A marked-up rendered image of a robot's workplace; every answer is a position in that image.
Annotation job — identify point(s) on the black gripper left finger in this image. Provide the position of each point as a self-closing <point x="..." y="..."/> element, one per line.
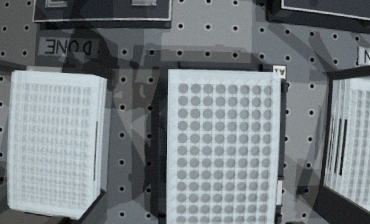
<point x="58" y="220"/>

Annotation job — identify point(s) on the grey perforated base plate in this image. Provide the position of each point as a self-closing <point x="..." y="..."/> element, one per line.
<point x="235" y="31"/>

